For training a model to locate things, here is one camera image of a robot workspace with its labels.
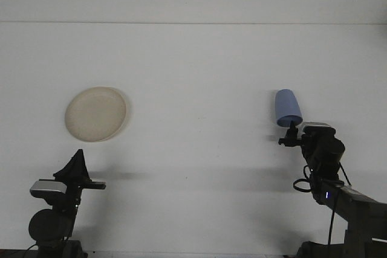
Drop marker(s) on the pale blue cup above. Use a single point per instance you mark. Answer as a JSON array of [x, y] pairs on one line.
[[285, 104]]

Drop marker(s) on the pale round plate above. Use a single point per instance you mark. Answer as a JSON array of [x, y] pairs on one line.
[[95, 114]]

